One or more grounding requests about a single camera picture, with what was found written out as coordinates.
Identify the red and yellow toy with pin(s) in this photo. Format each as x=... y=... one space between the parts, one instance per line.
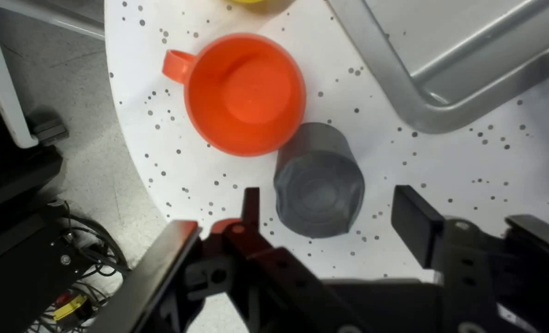
x=243 y=99

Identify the white metal frame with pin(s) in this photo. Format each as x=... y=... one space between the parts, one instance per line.
x=2 y=93

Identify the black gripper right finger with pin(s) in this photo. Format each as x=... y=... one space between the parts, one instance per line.
x=470 y=271

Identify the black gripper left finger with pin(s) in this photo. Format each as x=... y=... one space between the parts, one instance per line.
x=267 y=278

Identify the yellow round toy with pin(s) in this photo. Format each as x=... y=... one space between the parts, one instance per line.
x=248 y=3

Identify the metal toy sink basin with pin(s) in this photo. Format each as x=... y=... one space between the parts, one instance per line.
x=459 y=43

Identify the grey cylinder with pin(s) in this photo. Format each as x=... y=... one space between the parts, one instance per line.
x=320 y=186

